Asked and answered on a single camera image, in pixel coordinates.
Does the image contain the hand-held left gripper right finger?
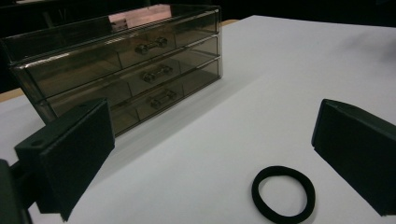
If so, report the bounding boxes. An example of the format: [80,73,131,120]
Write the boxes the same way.
[311,98,396,217]

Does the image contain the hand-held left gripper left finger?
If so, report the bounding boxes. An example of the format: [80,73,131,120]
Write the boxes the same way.
[13,98,116,222]

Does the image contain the black hair tie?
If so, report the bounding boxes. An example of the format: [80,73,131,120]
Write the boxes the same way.
[250,165,317,224]

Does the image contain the smoky clear drawer organizer case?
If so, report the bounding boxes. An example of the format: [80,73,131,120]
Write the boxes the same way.
[0,3,224,138]

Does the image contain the white board table cover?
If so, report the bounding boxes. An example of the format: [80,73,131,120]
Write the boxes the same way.
[0,14,396,224]

